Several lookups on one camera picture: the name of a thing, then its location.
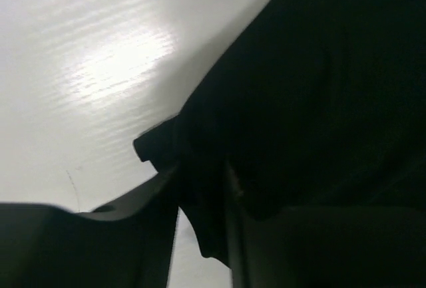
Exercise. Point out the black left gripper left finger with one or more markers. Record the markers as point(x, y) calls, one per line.
point(127, 242)

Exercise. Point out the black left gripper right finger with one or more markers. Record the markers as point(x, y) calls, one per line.
point(327, 246)

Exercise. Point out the black shorts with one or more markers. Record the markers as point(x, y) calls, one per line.
point(317, 102)

